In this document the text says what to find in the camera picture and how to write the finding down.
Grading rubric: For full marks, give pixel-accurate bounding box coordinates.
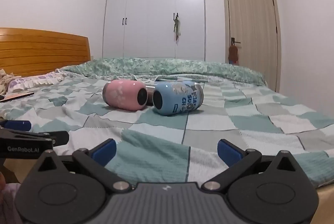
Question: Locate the pink cup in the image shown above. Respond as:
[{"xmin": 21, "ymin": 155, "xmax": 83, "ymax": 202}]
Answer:
[{"xmin": 102, "ymin": 80, "xmax": 148, "ymax": 111}]

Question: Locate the lavender cloth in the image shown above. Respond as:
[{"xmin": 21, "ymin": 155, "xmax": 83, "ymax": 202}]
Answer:
[{"xmin": 0, "ymin": 182, "xmax": 23, "ymax": 224}]

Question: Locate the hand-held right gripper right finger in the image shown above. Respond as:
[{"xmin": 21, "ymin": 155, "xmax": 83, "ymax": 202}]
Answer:
[{"xmin": 202, "ymin": 138, "xmax": 303, "ymax": 190}]

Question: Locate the wooden bed headboard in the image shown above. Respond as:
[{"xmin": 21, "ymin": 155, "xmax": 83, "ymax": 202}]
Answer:
[{"xmin": 0, "ymin": 28, "xmax": 91, "ymax": 77}]

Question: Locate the green checked bedsheet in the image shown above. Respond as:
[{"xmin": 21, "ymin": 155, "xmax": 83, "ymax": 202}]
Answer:
[{"xmin": 0, "ymin": 72, "xmax": 334, "ymax": 187}]

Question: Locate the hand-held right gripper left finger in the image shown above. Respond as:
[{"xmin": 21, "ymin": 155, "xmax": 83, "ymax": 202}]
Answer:
[{"xmin": 31, "ymin": 138, "xmax": 132, "ymax": 192}]

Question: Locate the green floral quilt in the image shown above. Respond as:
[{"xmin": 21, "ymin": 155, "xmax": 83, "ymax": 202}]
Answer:
[{"xmin": 56, "ymin": 58, "xmax": 267, "ymax": 87}]

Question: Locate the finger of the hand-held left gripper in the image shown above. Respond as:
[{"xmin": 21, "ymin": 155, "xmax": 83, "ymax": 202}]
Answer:
[
  {"xmin": 39, "ymin": 131, "xmax": 70, "ymax": 147},
  {"xmin": 0, "ymin": 120, "xmax": 32, "ymax": 131}
]

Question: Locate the beige crumpled cloth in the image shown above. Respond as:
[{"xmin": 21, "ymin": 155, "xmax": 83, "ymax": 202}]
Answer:
[{"xmin": 0, "ymin": 68, "xmax": 19, "ymax": 96}]

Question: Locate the beige mattress side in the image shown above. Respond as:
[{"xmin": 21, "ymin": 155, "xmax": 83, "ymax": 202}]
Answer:
[{"xmin": 312, "ymin": 179, "xmax": 334, "ymax": 224}]

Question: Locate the dark brown cup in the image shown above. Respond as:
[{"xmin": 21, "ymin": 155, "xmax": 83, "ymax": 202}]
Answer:
[{"xmin": 145, "ymin": 85, "xmax": 156, "ymax": 106}]

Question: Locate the purple floral pillow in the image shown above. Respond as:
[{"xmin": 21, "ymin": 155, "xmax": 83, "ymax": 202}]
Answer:
[{"xmin": 7, "ymin": 71, "xmax": 66, "ymax": 91}]

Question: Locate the white wardrobe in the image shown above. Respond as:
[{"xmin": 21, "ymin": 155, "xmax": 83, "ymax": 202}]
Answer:
[{"xmin": 102, "ymin": 0, "xmax": 206, "ymax": 62}]

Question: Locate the blue printed cup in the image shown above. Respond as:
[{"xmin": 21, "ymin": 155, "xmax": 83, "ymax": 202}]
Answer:
[{"xmin": 152, "ymin": 81, "xmax": 204, "ymax": 117}]

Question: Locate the beige door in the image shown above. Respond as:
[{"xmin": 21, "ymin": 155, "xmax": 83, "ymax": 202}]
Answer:
[{"xmin": 222, "ymin": 0, "xmax": 282, "ymax": 93}]

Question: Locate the green hanging ornament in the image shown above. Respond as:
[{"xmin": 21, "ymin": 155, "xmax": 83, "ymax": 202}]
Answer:
[{"xmin": 173, "ymin": 17, "xmax": 181, "ymax": 41}]

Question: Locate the red hanging bag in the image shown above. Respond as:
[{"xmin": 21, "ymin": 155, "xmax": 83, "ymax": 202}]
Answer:
[{"xmin": 228, "ymin": 45, "xmax": 239, "ymax": 66}]

